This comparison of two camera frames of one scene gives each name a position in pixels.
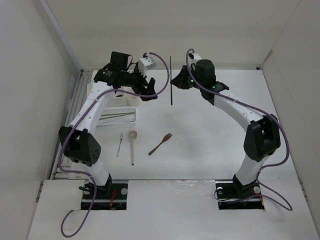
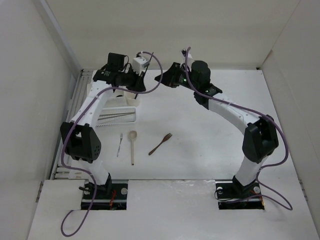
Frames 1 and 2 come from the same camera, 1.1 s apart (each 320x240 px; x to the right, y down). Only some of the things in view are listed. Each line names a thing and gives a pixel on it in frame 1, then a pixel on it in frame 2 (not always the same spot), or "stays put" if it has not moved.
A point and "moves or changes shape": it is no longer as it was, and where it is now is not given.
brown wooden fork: x=166 y=137 stays put
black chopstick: x=171 y=82 moves or changes shape
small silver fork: x=121 y=138 stays put
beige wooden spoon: x=132 y=135 stays put
